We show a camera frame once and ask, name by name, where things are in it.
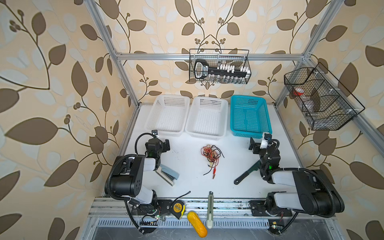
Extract black cable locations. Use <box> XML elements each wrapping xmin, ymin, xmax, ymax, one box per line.
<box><xmin>202</xmin><ymin>144</ymin><xmax>226</xmax><ymax>176</ymax></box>

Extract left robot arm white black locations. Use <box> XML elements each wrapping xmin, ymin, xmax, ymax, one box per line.
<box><xmin>105</xmin><ymin>130</ymin><xmax>170</xmax><ymax>235</ymax></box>

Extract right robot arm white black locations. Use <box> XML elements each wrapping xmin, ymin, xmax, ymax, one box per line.
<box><xmin>247</xmin><ymin>133</ymin><xmax>345</xmax><ymax>235</ymax></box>

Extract green black pipe wrench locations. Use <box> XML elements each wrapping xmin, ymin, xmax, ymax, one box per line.
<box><xmin>234</xmin><ymin>161</ymin><xmax>261</xmax><ymax>185</ymax></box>

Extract teal plastic basket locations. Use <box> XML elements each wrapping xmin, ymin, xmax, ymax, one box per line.
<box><xmin>230</xmin><ymin>95</ymin><xmax>273</xmax><ymax>139</ymax></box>

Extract grey blue stapler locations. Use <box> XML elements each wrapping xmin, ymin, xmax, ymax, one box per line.
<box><xmin>156</xmin><ymin>165</ymin><xmax>180</xmax><ymax>187</ymax></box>

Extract left white plastic basket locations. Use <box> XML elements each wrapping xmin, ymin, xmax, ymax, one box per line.
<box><xmin>145</xmin><ymin>95</ymin><xmax>191</xmax><ymax>136</ymax></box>

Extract white plastic basket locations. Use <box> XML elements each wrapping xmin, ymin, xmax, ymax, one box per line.
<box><xmin>185</xmin><ymin>97</ymin><xmax>229</xmax><ymax>141</ymax></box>
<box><xmin>145</xmin><ymin>95</ymin><xmax>191</xmax><ymax>136</ymax></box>

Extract middle white plastic basket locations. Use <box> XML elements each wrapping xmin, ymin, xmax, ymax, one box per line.
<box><xmin>185</xmin><ymin>97</ymin><xmax>229</xmax><ymax>141</ymax></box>

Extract yellow black tape measure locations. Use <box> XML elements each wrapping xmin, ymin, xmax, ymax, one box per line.
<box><xmin>169</xmin><ymin>191</ymin><xmax>191</xmax><ymax>220</ymax></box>

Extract black socket tool set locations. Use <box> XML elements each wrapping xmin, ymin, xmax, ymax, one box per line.
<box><xmin>192</xmin><ymin>59</ymin><xmax>251</xmax><ymax>79</ymax></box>

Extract yellow corn cob toy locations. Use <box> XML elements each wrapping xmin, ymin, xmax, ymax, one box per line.
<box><xmin>187</xmin><ymin>211</ymin><xmax>208</xmax><ymax>238</ymax></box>

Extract white utility knife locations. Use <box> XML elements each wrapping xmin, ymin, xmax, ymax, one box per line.
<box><xmin>207</xmin><ymin>191</ymin><xmax>214</xmax><ymax>229</ymax></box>

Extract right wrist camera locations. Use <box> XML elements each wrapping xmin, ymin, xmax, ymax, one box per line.
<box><xmin>260</xmin><ymin>133</ymin><xmax>272</xmax><ymax>149</ymax></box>

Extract right black wire basket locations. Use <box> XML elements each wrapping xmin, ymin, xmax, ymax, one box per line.
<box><xmin>284</xmin><ymin>63</ymin><xmax>366</xmax><ymax>131</ymax></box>

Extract black wire basket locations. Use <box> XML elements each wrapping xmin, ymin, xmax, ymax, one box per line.
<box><xmin>284</xmin><ymin>63</ymin><xmax>366</xmax><ymax>131</ymax></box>
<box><xmin>189</xmin><ymin>48</ymin><xmax>252</xmax><ymax>85</ymax></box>

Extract back black wire basket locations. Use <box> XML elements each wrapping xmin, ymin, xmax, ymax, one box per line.
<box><xmin>189</xmin><ymin>48</ymin><xmax>252</xmax><ymax>85</ymax></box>

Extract aluminium frame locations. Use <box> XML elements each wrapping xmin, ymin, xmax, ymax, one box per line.
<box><xmin>94</xmin><ymin>1</ymin><xmax>384</xmax><ymax>240</ymax></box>

